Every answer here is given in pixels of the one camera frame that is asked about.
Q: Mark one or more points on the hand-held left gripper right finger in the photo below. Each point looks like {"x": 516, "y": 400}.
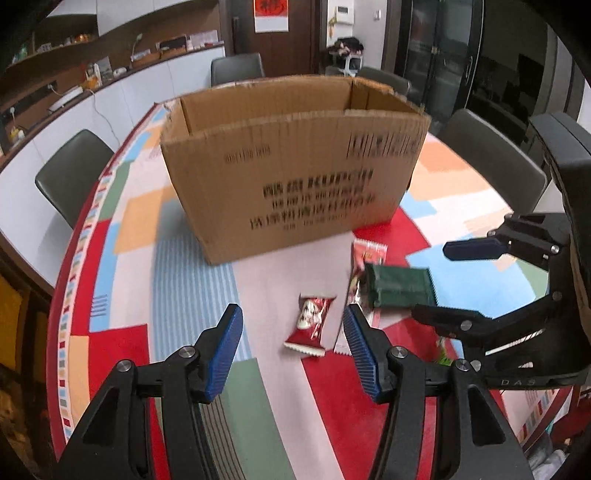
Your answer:
{"x": 364, "y": 355}

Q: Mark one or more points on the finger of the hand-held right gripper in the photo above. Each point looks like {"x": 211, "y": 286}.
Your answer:
{"x": 471, "y": 249}
{"x": 461, "y": 321}

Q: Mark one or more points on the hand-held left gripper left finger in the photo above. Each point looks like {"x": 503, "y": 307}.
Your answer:
{"x": 224, "y": 355}

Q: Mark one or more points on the red candy packet white figures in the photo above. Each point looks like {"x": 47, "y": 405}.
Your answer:
{"x": 310, "y": 323}

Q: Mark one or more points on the dark green snack packet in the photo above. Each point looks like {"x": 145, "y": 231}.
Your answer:
{"x": 399, "y": 284}

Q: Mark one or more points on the brown cardboard box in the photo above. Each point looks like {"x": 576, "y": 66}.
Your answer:
{"x": 295, "y": 175}

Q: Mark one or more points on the green wrapped candy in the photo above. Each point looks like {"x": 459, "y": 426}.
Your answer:
{"x": 443, "y": 353}

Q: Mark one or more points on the grey dining chair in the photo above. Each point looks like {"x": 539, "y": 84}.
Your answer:
{"x": 74, "y": 170}
{"x": 489, "y": 157}
{"x": 385, "y": 81}
{"x": 238, "y": 69}

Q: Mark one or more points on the red snack packet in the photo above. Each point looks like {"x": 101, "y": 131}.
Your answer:
{"x": 367, "y": 253}

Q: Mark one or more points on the glass door cabinet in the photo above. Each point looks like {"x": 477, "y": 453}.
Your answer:
{"x": 438, "y": 55}

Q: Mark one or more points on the white stool with dark bag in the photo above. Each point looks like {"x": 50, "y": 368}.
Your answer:
{"x": 346, "y": 53}

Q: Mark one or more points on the white intercom panel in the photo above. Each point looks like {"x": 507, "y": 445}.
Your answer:
{"x": 344, "y": 14}

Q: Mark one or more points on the white base cabinet counter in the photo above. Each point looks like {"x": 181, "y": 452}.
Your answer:
{"x": 60, "y": 134}

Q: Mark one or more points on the dark brown door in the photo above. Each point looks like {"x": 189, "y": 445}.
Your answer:
{"x": 277, "y": 50}

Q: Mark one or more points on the white induction cooker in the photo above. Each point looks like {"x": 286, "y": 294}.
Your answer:
{"x": 65, "y": 99}

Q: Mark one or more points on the red wall calendar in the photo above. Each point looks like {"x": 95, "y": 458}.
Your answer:
{"x": 271, "y": 16}

